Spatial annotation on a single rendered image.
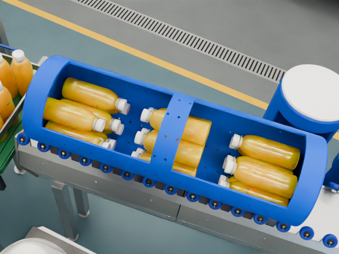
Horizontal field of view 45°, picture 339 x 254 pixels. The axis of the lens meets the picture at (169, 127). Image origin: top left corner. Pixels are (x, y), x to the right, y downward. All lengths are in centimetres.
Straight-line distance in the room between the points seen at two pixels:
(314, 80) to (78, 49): 189
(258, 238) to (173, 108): 54
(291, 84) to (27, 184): 157
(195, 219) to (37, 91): 66
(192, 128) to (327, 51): 243
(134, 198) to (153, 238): 89
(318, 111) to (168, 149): 65
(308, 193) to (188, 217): 44
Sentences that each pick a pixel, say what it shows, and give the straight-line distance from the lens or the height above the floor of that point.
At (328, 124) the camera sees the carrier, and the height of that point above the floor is 102.
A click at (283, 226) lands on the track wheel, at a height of 97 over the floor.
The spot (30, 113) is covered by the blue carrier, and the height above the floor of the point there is 117.
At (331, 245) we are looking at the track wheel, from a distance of 141.
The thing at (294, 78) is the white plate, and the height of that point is 104.
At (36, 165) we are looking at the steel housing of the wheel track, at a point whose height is 86.
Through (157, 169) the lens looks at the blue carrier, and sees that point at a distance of 118.
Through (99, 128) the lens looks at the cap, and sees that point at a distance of 125.
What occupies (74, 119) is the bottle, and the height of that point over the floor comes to 114.
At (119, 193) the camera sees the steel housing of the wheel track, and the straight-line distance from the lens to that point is 143.
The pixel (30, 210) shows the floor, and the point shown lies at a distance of 239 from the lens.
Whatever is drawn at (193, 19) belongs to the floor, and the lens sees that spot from 338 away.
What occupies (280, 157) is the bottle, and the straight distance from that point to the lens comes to 128.
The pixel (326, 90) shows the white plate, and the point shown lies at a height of 104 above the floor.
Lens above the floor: 215
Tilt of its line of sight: 55 degrees down
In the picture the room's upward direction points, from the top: 10 degrees clockwise
